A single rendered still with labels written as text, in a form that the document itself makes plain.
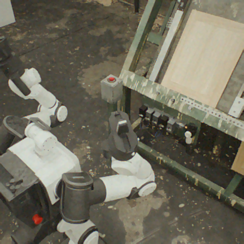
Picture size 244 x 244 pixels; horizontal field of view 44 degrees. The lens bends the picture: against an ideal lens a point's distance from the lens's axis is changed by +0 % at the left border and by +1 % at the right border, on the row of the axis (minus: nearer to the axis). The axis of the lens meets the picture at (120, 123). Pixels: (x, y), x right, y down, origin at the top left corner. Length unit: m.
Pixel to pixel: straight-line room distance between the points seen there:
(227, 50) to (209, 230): 1.36
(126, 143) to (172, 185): 1.98
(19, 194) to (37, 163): 0.13
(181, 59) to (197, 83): 0.22
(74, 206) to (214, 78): 1.44
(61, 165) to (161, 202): 1.63
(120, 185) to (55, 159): 0.26
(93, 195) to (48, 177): 0.17
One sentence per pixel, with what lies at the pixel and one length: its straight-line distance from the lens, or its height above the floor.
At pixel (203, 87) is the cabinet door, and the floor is 0.97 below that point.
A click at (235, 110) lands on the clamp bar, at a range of 2.09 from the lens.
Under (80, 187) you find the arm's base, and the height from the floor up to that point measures 1.39.
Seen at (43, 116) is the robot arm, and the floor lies 1.29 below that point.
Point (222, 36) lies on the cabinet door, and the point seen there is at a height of 1.26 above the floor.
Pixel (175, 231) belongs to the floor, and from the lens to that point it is 2.55.
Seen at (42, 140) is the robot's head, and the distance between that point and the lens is 1.08.
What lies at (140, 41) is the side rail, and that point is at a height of 1.10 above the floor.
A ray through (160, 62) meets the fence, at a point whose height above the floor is 1.03.
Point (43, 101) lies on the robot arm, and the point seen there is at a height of 1.35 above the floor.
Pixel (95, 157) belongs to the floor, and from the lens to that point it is 2.94.
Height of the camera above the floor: 2.24
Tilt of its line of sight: 43 degrees down
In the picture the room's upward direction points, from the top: straight up
